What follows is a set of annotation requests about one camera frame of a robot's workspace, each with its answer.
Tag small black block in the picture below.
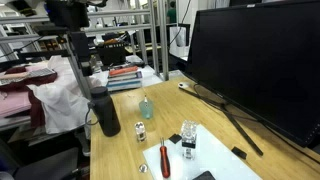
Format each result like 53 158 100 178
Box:
168 133 183 145
231 146 248 160

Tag slanted aluminium stand post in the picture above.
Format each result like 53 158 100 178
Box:
64 33 94 100

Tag black monitor stand legs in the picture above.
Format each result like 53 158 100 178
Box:
178 85 264 157

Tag aluminium frame posts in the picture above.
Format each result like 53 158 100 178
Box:
146 0 170 82

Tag white desk cable grommet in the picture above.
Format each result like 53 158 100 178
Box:
177 81 190 90

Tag teal plastic cup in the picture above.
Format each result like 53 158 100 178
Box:
138 98 155 120

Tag white paper mat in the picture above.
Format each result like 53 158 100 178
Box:
142 124 264 180

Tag black storage basket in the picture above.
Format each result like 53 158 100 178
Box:
96 41 127 67

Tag red handled screwdriver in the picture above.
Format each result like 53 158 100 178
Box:
158 137 172 179

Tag small silver metal disc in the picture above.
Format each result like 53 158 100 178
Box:
138 163 149 174

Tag black water bottle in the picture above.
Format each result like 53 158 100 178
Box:
89 85 122 138

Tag small clear glass jar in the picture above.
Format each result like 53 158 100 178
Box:
134 121 148 143

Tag white cloth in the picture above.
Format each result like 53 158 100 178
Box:
28 54 111 135

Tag stack of books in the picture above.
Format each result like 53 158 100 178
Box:
105 65 144 93

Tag large black monitor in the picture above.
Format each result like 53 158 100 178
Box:
185 0 320 148

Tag tall clear glass shaker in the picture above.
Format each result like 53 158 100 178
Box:
180 119 199 160

